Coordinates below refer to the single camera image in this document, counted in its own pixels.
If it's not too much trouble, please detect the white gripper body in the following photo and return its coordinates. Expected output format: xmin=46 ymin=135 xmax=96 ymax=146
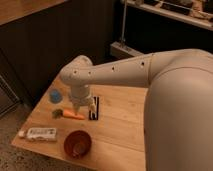
xmin=69 ymin=85 xmax=93 ymax=106

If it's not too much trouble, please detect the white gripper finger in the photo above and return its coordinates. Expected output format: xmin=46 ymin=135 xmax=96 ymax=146
xmin=88 ymin=103 xmax=96 ymax=112
xmin=73 ymin=104 xmax=80 ymax=112

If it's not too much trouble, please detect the orange pepper with green stem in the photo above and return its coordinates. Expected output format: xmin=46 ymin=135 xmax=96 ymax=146
xmin=52 ymin=109 xmax=85 ymax=120

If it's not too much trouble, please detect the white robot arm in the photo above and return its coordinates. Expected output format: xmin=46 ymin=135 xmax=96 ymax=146
xmin=60 ymin=49 xmax=213 ymax=171

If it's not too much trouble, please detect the brown ceramic bowl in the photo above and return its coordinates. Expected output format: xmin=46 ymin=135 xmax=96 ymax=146
xmin=64 ymin=130 xmax=92 ymax=158

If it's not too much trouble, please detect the blue cup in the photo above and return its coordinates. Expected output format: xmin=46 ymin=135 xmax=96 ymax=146
xmin=49 ymin=89 xmax=62 ymax=103

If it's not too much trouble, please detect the white tube with label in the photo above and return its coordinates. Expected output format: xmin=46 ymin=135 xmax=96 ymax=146
xmin=18 ymin=127 xmax=57 ymax=141

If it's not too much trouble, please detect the metal shelf rack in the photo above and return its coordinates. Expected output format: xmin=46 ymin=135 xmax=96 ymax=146
xmin=110 ymin=0 xmax=213 ymax=59

